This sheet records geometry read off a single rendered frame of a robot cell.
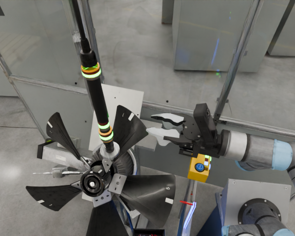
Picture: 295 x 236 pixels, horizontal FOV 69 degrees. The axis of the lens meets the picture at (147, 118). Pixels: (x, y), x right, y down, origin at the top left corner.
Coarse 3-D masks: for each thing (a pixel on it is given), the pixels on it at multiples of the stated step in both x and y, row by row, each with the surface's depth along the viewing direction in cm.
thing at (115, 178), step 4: (116, 176) 101; (120, 176) 101; (124, 176) 101; (112, 180) 99; (116, 180) 99; (120, 180) 99; (124, 180) 99; (112, 184) 98; (116, 184) 98; (120, 184) 98; (108, 188) 97; (112, 188) 97; (116, 188) 97; (120, 188) 97; (116, 192) 95; (120, 192) 95
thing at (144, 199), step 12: (132, 180) 98; (144, 180) 98; (156, 180) 97; (168, 180) 97; (132, 192) 95; (144, 192) 94; (156, 192) 94; (168, 192) 94; (132, 204) 93; (144, 204) 92; (156, 204) 92; (168, 204) 92; (156, 216) 91; (168, 216) 91
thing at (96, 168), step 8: (96, 168) 96; (112, 168) 102; (88, 176) 94; (96, 176) 94; (104, 176) 94; (112, 176) 103; (80, 184) 95; (88, 184) 95; (96, 184) 94; (104, 184) 92; (88, 192) 95; (96, 192) 95
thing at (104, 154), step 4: (116, 144) 79; (100, 148) 78; (104, 148) 77; (116, 148) 77; (100, 152) 77; (104, 152) 76; (112, 152) 76; (116, 152) 76; (104, 156) 75; (108, 156) 75; (112, 156) 75; (116, 156) 76
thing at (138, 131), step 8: (120, 112) 97; (128, 112) 93; (120, 120) 96; (128, 120) 92; (136, 120) 89; (120, 128) 95; (128, 128) 91; (136, 128) 89; (144, 128) 87; (120, 136) 93; (128, 136) 90; (136, 136) 88; (144, 136) 86; (120, 144) 92; (128, 144) 89; (120, 152) 91
